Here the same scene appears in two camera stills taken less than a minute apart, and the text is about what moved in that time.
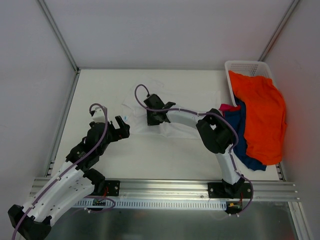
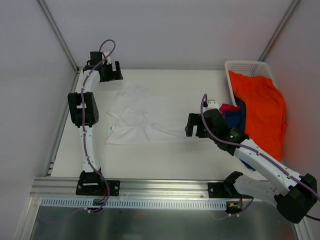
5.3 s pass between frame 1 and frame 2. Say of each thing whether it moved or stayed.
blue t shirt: stayed
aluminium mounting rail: stayed
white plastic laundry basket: stayed
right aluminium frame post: stayed
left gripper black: moved
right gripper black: moved
